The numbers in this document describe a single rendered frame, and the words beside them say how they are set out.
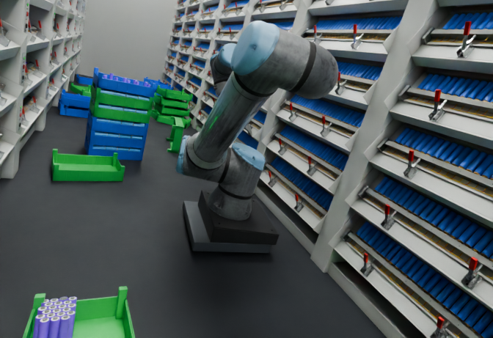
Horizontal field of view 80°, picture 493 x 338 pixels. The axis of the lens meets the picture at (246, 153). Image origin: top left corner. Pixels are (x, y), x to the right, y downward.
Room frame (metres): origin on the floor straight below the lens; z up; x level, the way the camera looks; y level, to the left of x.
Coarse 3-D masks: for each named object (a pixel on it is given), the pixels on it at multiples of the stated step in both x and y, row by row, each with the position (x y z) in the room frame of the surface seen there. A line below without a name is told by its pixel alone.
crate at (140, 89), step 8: (96, 72) 1.68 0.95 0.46; (96, 80) 1.57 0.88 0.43; (104, 80) 1.55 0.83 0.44; (112, 80) 1.57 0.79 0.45; (120, 80) 1.77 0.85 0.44; (144, 80) 1.84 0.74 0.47; (104, 88) 1.55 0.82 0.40; (112, 88) 1.57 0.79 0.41; (120, 88) 1.60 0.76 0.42; (128, 88) 1.62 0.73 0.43; (136, 88) 1.65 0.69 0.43; (144, 88) 1.67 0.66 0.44; (152, 88) 1.70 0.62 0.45; (152, 96) 1.70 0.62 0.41
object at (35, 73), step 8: (32, 64) 1.66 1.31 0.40; (40, 64) 1.70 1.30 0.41; (32, 72) 1.57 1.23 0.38; (40, 72) 1.70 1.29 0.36; (48, 72) 1.72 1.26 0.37; (24, 80) 1.33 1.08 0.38; (32, 80) 1.45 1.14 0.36; (40, 80) 1.54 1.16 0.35; (24, 88) 1.20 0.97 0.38; (32, 88) 1.39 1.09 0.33; (24, 96) 1.27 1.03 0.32
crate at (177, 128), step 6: (174, 120) 2.28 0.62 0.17; (180, 120) 2.21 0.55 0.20; (174, 126) 2.00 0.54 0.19; (180, 126) 2.03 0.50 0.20; (174, 132) 2.29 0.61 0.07; (180, 132) 2.02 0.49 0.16; (168, 138) 2.27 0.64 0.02; (174, 138) 2.01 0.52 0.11; (180, 138) 2.02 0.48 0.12; (174, 144) 2.01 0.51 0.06; (168, 150) 2.00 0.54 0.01; (174, 150) 2.01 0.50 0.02
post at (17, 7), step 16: (0, 0) 1.08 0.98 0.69; (16, 0) 1.10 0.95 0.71; (0, 16) 1.08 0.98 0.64; (16, 16) 1.10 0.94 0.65; (0, 64) 1.08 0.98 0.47; (16, 64) 1.11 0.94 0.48; (16, 80) 1.11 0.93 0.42; (16, 112) 1.11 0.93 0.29; (16, 128) 1.12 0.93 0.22; (16, 144) 1.14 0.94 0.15; (16, 160) 1.15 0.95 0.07
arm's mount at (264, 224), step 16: (208, 192) 1.22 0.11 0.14; (208, 208) 1.08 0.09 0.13; (256, 208) 1.23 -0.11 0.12; (208, 224) 1.03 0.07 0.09; (224, 224) 1.00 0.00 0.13; (240, 224) 1.04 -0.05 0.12; (256, 224) 1.09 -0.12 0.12; (272, 224) 1.14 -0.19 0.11; (224, 240) 0.99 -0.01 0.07; (240, 240) 1.01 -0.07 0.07; (256, 240) 1.04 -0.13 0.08; (272, 240) 1.07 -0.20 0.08
